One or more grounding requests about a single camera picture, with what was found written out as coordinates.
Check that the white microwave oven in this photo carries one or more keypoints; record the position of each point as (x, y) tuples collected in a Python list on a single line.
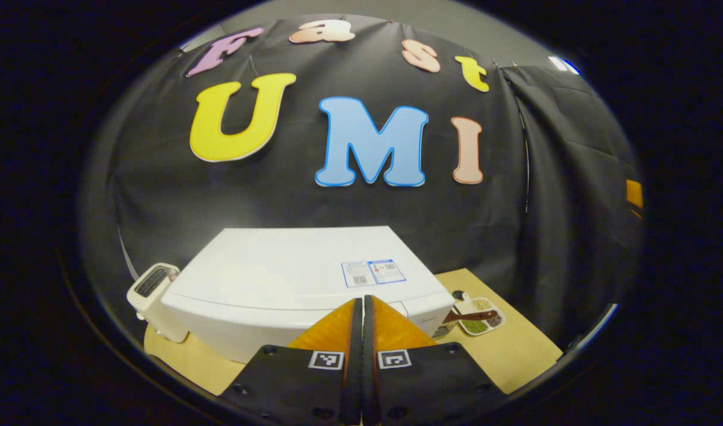
[(278, 266)]

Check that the white divided bean plate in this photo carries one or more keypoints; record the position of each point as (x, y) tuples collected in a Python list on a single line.
[(486, 322)]

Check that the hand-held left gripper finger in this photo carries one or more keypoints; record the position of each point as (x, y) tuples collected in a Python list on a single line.
[(354, 367), (368, 367)]

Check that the black backdrop cloth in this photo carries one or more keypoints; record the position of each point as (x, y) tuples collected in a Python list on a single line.
[(160, 195)]

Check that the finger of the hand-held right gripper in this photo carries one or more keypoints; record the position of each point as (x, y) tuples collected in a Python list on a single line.
[(633, 195)]

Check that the white toaster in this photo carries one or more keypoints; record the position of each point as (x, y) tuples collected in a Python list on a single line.
[(154, 307)]

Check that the small ceiling light panel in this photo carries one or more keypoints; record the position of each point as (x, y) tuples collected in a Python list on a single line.
[(559, 63)]

